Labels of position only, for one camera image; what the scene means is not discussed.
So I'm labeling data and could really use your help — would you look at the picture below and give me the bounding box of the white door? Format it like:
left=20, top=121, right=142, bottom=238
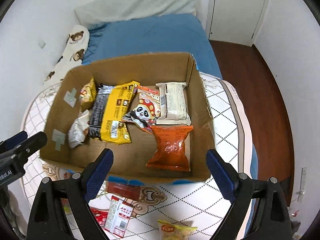
left=209, top=0, right=266, bottom=46

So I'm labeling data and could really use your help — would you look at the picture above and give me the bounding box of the yellow black noodle pack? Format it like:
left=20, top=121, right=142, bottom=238
left=88, top=81, right=140, bottom=144

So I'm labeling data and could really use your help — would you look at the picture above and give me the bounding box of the blue bed sheet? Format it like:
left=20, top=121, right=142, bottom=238
left=83, top=14, right=258, bottom=179

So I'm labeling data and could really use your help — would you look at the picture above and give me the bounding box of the red small packet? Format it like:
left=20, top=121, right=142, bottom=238
left=90, top=207, right=108, bottom=228

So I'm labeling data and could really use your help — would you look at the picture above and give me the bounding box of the brown cardboard box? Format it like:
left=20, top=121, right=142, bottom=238
left=40, top=53, right=214, bottom=184

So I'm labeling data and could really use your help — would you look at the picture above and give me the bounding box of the clear white small packet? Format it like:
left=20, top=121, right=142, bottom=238
left=68, top=110, right=90, bottom=148

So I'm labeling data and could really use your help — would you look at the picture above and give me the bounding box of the yellow egg snack bag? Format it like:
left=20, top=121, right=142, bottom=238
left=158, top=220, right=197, bottom=240

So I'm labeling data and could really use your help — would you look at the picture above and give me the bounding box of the dark red packet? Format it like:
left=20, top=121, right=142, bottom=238
left=106, top=182, right=141, bottom=201

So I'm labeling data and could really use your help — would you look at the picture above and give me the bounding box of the white beige wrapped cake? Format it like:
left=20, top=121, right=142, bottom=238
left=156, top=82, right=191, bottom=126

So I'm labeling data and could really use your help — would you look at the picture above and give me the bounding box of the bear print bolster pillow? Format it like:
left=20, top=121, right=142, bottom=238
left=44, top=25, right=90, bottom=85

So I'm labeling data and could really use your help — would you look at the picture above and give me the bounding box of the orange panda snack bag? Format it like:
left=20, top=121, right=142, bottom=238
left=121, top=86, right=161, bottom=134

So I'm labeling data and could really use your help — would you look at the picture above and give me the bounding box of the red white spicy snack packet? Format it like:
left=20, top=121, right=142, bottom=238
left=103, top=196, right=133, bottom=238

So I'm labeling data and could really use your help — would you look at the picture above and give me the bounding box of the yellow panda snack bag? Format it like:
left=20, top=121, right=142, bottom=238
left=79, top=77, right=97, bottom=112

